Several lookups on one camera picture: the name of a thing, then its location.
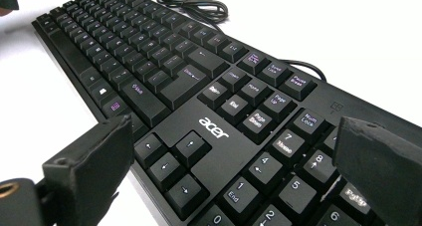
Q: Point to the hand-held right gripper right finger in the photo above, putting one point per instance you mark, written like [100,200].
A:
[384,166]

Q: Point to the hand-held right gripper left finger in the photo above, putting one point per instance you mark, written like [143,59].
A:
[89,173]

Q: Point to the black computer keyboard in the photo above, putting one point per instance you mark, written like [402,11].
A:
[215,96]

